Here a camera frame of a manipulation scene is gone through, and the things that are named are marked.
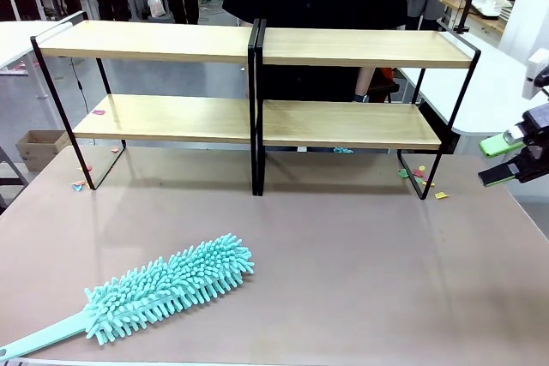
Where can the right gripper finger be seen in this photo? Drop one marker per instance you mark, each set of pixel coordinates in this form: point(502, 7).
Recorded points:
point(497, 175)
point(502, 145)

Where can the person left forearm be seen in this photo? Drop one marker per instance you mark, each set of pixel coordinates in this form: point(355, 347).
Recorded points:
point(363, 81)

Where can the large yellow paper scrap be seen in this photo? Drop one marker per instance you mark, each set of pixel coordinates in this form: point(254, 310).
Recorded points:
point(442, 195)

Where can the green paper scrap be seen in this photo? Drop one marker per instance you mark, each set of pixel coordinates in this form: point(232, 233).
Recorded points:
point(402, 173)

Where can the wooden work table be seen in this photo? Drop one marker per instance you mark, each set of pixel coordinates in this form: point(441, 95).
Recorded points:
point(484, 23)

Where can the black chair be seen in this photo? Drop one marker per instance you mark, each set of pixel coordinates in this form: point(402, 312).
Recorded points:
point(386, 91)

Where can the orange cloth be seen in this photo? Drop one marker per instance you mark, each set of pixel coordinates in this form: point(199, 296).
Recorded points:
point(384, 73)

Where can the dark wristband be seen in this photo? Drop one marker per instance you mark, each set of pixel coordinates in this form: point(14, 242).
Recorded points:
point(361, 98)

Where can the white plastic bag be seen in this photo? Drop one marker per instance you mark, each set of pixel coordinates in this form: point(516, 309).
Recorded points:
point(156, 1)

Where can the pink paper scrap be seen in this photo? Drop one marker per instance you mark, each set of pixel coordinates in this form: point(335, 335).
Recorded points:
point(19, 67)
point(98, 112)

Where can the cardboard box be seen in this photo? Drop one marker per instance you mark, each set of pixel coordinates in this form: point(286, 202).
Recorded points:
point(38, 151)

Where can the white rectangular table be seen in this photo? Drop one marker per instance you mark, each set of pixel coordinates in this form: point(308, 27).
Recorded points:
point(17, 40)

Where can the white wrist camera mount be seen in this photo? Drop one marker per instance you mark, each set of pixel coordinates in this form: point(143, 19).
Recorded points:
point(529, 83)

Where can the two-tier wooden shelf black frame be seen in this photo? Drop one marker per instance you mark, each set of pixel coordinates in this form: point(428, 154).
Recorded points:
point(150, 40)
point(364, 46)

